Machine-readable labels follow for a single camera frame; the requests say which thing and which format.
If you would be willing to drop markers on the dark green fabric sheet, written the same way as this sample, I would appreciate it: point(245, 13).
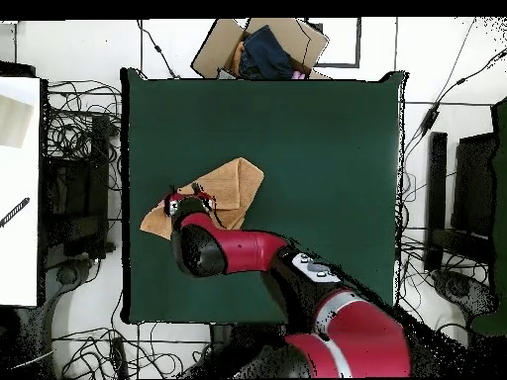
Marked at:
point(501, 198)

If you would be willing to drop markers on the black metal stand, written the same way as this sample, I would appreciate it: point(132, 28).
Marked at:
point(99, 158)

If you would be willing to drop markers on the white desk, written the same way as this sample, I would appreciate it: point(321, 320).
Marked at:
point(20, 257)

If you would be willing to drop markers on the orange cloth item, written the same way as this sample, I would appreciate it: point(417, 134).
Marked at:
point(237, 57)

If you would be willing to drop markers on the dark blue jeans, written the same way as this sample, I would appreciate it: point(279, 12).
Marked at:
point(265, 55)

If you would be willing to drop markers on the pink cloth item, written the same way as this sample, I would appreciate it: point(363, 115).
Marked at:
point(299, 75)

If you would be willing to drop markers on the dark green table cloth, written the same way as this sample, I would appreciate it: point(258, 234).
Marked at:
point(317, 158)

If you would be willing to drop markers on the black metal frame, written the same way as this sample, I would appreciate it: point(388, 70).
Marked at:
point(473, 182)

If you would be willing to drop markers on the tan terry towel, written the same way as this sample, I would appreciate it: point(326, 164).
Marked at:
point(233, 178)

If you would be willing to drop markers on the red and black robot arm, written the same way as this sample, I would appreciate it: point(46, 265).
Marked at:
point(249, 249)

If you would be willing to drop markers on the beige cardboard piece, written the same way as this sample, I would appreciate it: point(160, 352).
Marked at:
point(14, 122)

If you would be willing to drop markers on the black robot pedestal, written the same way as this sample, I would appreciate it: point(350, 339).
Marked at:
point(222, 336)

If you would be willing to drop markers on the brown cardboard box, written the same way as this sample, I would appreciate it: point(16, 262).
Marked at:
point(214, 51)

